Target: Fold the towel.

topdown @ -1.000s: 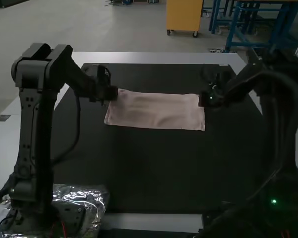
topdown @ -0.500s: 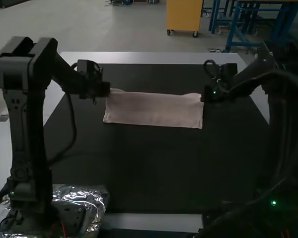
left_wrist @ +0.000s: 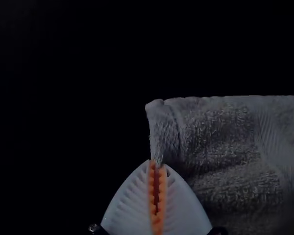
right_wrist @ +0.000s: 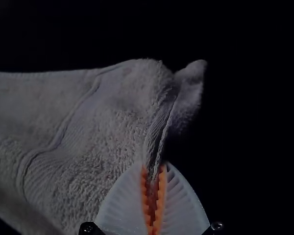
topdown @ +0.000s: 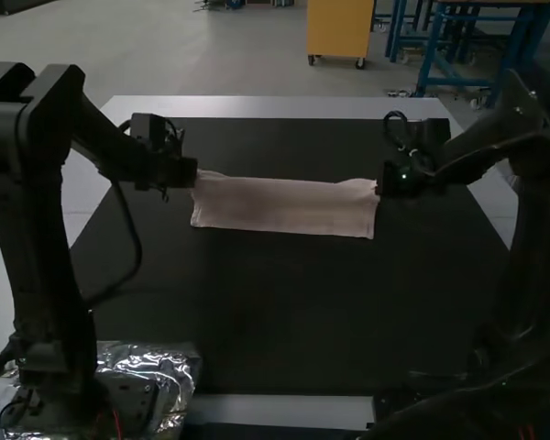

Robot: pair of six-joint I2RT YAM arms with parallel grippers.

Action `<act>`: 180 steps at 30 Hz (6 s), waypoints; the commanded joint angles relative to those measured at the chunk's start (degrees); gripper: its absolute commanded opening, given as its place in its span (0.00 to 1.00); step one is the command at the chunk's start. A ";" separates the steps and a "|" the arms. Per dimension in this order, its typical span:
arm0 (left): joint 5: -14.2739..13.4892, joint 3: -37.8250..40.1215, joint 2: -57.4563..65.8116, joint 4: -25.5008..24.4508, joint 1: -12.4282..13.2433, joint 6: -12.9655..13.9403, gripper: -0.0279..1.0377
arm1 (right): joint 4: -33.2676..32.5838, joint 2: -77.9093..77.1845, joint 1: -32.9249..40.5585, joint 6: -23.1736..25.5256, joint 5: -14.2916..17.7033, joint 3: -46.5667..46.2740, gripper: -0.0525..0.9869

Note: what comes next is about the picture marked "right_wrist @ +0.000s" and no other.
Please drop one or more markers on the pale towel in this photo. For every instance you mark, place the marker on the pale towel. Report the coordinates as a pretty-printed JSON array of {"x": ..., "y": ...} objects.
[{"x": 76, "y": 134}]

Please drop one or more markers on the black mat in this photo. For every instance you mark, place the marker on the black mat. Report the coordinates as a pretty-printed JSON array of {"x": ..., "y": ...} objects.
[{"x": 247, "y": 73}]

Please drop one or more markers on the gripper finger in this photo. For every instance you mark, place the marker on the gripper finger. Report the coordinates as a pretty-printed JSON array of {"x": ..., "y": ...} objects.
[
  {"x": 181, "y": 208},
  {"x": 122, "y": 208}
]

